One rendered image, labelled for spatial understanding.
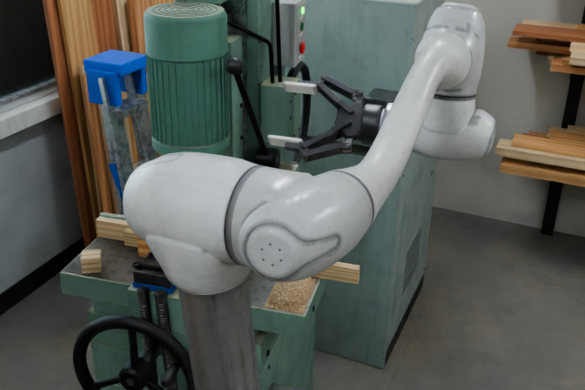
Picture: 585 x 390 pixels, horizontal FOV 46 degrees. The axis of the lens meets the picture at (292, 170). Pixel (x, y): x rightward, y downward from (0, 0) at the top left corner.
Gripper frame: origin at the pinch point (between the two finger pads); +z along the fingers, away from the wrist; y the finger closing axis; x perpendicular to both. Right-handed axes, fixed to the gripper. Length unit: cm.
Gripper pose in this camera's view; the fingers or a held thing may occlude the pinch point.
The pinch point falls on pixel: (283, 112)
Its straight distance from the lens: 139.5
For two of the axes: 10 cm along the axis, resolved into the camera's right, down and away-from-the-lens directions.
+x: -1.5, -4.7, -8.7
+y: 2.2, -8.7, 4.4
